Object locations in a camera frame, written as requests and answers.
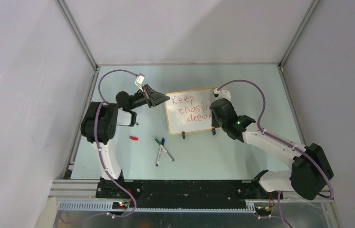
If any blue marker pen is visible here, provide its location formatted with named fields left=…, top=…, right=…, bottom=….
left=156, top=138, right=165, bottom=167

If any whiteboard with orange frame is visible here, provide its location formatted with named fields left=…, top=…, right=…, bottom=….
left=165, top=87, right=219, bottom=135

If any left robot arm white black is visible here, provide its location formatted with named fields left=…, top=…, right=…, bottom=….
left=80, top=84, right=170, bottom=198

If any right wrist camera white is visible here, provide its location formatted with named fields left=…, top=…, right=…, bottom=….
left=213, top=88, right=231, bottom=101

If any right aluminium corner post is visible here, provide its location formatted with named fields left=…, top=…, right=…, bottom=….
left=278, top=0, right=321, bottom=72

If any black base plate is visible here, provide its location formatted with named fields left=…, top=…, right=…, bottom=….
left=96, top=179, right=284, bottom=209

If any green marker pen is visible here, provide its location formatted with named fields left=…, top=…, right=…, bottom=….
left=155, top=138, right=175, bottom=161

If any aluminium frame rail front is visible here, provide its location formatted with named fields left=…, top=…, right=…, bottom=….
left=48, top=180, right=335, bottom=203

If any left aluminium corner post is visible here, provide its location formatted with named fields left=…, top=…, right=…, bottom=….
left=55, top=0, right=98, bottom=70

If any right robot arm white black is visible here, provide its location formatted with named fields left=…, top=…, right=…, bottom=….
left=211, top=98, right=334, bottom=200

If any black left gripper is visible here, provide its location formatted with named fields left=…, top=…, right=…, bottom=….
left=129, top=84, right=170, bottom=110

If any grey cable duct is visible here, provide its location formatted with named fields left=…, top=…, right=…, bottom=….
left=58, top=200, right=256, bottom=213

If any aluminium corner post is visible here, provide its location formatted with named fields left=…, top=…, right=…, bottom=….
left=55, top=0, right=98, bottom=70
left=278, top=0, right=321, bottom=72

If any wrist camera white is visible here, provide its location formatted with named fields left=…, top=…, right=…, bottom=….
left=213, top=88, right=231, bottom=101
left=134, top=74, right=145, bottom=90

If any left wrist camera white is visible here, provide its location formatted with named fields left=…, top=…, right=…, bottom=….
left=134, top=74, right=145, bottom=90

